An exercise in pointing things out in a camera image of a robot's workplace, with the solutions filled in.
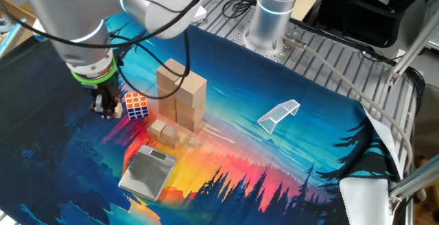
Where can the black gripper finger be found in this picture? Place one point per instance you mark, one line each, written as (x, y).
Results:
(113, 105)
(98, 106)

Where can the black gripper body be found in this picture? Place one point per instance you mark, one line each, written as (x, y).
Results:
(103, 87)

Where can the rubiks cube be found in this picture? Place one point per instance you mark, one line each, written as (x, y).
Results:
(136, 105)

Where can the silver digital kitchen scale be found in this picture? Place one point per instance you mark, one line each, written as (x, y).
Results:
(147, 173)

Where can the tiny wooden cube block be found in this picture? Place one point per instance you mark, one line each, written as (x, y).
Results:
(193, 142)

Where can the pale curved metal bar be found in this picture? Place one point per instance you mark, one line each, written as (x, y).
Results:
(12, 36)

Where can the light wooden bench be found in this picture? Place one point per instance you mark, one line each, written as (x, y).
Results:
(13, 10)

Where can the forest sunset print cloth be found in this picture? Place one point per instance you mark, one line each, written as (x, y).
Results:
(274, 81)

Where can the clear mesh toy goal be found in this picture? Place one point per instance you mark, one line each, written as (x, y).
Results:
(281, 110)

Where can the black chair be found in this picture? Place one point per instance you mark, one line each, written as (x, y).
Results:
(360, 15)

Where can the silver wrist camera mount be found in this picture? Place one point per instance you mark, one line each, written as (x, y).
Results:
(39, 29)

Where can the aluminium frame post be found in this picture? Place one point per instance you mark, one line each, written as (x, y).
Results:
(411, 51)
(415, 178)

